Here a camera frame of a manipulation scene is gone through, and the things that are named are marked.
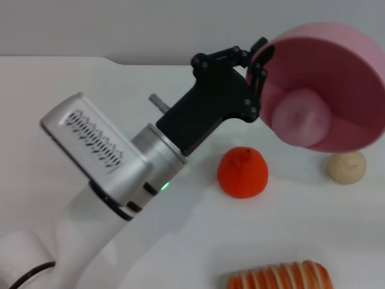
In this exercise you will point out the pink toy peach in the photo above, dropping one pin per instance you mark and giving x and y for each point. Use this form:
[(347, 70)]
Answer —
[(300, 120)]

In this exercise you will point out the red orange toy fruit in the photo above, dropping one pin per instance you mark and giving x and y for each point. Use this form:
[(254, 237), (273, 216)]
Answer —
[(243, 174)]

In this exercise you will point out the beige toy mushroom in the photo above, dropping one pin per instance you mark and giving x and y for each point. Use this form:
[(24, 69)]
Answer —
[(346, 168)]

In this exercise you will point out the pink plastic bowl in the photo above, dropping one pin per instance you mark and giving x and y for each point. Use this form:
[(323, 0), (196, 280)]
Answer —
[(346, 75)]

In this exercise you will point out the orange white striped toy bread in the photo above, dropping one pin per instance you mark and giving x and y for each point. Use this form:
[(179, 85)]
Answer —
[(279, 275)]

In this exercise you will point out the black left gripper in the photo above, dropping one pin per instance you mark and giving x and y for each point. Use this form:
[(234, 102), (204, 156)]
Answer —
[(210, 102)]

